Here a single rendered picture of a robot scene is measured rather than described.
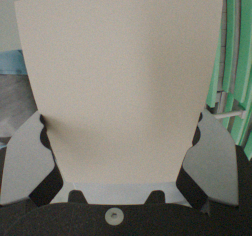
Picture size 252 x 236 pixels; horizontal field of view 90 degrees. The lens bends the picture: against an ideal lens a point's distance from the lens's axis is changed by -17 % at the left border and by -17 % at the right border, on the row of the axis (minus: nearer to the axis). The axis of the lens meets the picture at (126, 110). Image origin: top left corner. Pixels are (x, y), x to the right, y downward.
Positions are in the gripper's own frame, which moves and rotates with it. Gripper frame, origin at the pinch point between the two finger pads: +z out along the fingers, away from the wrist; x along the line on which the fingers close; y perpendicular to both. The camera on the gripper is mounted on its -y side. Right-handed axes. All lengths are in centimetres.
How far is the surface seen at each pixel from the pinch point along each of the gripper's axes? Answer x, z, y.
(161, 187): 20, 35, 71
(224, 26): 22.6, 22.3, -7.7
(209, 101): 17.5, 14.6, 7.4
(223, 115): 21.7, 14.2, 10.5
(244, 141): 37.1, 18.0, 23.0
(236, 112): 25.3, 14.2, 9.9
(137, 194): 6, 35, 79
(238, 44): 23.6, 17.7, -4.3
